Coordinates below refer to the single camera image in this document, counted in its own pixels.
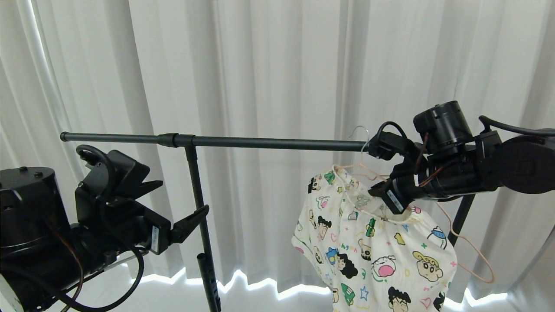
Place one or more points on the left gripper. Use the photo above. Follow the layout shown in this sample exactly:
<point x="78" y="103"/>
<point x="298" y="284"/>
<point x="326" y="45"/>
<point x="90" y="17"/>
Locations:
<point x="117" y="234"/>

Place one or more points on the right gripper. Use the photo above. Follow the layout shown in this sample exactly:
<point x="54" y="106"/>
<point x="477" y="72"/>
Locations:
<point x="455" y="180"/>

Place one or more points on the pink clothes hanger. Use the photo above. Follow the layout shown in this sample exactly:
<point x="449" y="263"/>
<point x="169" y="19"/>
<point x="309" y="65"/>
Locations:
<point x="362" y="167"/>
<point x="472" y="248"/>

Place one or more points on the cream printed garment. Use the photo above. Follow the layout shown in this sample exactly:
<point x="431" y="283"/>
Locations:
<point x="381" y="260"/>

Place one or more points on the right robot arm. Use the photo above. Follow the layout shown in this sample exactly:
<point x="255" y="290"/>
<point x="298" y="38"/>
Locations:
<point x="524" y="164"/>

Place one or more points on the black clothes rack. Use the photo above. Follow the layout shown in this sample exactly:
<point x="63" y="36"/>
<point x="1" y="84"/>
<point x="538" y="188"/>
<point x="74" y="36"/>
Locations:
<point x="260" y="141"/>

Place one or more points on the white curtain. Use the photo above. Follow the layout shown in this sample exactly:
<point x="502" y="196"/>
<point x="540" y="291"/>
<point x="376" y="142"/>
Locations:
<point x="269" y="65"/>

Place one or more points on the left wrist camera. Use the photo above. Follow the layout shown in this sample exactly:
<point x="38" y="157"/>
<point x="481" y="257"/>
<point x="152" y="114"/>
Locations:
<point x="117" y="169"/>

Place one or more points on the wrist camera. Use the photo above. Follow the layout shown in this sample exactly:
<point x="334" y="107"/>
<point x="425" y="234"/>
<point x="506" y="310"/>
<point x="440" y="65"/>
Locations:
<point x="390" y="145"/>
<point x="117" y="169"/>

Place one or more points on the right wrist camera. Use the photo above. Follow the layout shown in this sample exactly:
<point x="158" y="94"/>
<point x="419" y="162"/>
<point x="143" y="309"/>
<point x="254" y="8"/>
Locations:
<point x="390" y="145"/>

